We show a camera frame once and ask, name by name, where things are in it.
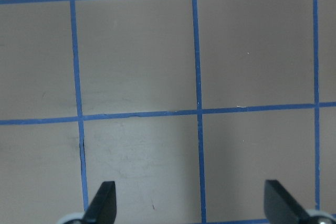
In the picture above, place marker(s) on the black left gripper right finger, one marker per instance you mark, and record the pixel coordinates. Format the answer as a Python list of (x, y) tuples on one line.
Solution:
[(280, 207)]

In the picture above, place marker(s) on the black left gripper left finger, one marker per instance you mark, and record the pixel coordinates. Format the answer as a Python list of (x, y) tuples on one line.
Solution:
[(102, 209)]

